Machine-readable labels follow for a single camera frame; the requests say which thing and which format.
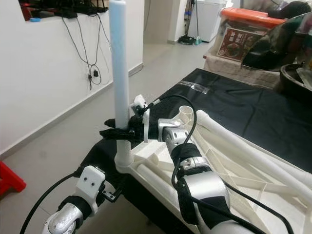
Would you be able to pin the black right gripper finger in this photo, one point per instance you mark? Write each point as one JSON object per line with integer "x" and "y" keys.
{"x": 114, "y": 133}

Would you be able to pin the white plastic table leg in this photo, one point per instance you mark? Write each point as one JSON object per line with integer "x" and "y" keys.
{"x": 248, "y": 151}
{"x": 151, "y": 173}
{"x": 119, "y": 58}

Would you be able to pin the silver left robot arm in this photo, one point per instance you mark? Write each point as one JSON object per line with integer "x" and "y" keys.
{"x": 68, "y": 219}

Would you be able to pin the white plastic children table top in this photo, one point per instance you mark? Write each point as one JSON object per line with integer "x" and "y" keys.
{"x": 156, "y": 183}

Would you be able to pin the black power adapter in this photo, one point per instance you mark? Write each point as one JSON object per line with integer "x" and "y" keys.
{"x": 95, "y": 73}

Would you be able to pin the crumpled clear tape strip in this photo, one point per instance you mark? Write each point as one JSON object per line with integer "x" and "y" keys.
{"x": 195, "y": 87}

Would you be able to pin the red plastic stool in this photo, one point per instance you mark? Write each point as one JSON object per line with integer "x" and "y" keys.
{"x": 9, "y": 178}

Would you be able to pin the black tablecloth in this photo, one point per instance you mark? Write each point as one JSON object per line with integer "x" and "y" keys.
{"x": 248, "y": 102}

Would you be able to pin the beige patterned bench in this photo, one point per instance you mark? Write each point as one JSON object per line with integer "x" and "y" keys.
{"x": 239, "y": 70}

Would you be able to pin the black router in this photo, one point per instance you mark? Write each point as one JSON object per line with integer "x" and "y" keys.
{"x": 73, "y": 7}

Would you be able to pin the white household appliance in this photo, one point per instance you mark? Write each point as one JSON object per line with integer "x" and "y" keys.
{"x": 207, "y": 17}

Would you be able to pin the small blue item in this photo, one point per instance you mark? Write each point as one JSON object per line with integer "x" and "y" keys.
{"x": 35, "y": 19}

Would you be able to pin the orange-lidded clear storage box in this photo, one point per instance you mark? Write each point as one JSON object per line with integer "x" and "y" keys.
{"x": 243, "y": 41}

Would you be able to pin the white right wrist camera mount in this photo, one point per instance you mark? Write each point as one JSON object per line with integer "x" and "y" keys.
{"x": 146, "y": 126}

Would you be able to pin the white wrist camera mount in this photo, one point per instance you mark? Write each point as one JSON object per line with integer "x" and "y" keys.
{"x": 91, "y": 183}
{"x": 146, "y": 126}

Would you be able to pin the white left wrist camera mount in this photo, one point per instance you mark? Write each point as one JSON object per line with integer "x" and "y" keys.
{"x": 91, "y": 183}

